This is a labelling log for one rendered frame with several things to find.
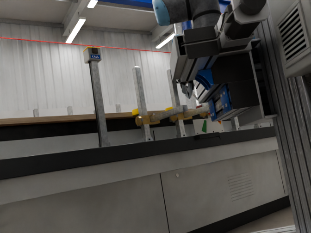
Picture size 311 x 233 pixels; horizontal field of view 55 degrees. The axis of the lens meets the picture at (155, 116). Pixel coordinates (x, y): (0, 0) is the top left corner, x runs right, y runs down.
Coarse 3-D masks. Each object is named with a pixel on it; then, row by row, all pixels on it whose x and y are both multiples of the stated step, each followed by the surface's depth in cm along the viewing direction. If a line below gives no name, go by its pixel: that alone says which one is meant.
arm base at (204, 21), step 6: (204, 12) 117; (210, 12) 116; (216, 12) 117; (198, 18) 118; (204, 18) 116; (210, 18) 115; (216, 18) 116; (198, 24) 118; (204, 24) 115; (210, 24) 114
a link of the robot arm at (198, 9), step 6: (186, 0) 118; (192, 0) 118; (198, 0) 118; (204, 0) 117; (210, 0) 117; (216, 0) 119; (192, 6) 118; (198, 6) 118; (204, 6) 117; (210, 6) 117; (216, 6) 118; (192, 12) 120; (198, 12) 118; (192, 18) 123
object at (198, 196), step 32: (0, 128) 145; (32, 128) 153; (64, 128) 162; (96, 128) 173; (128, 128) 184; (160, 128) 198; (192, 128) 214; (224, 128) 233; (224, 160) 226; (256, 160) 247; (64, 192) 155; (96, 192) 165; (128, 192) 176; (160, 192) 188; (192, 192) 203; (224, 192) 219; (256, 192) 239; (0, 224) 137; (32, 224) 144; (64, 224) 152; (96, 224) 162; (128, 224) 172; (160, 224) 184; (192, 224) 197; (224, 224) 217
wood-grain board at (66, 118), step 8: (120, 112) 177; (128, 112) 180; (152, 112) 190; (160, 112) 193; (0, 120) 140; (8, 120) 142; (16, 120) 144; (24, 120) 146; (32, 120) 148; (40, 120) 150; (48, 120) 152; (56, 120) 155; (64, 120) 157; (72, 120) 160; (80, 120) 165; (88, 120) 169
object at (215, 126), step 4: (196, 120) 187; (200, 120) 189; (208, 120) 193; (196, 124) 186; (200, 124) 188; (208, 124) 192; (212, 124) 194; (216, 124) 196; (220, 124) 199; (196, 128) 186; (200, 128) 188; (208, 128) 192; (212, 128) 194; (216, 128) 196; (220, 128) 198; (196, 132) 185; (200, 132) 187; (204, 132) 189; (208, 132) 191; (212, 132) 193; (220, 132) 197
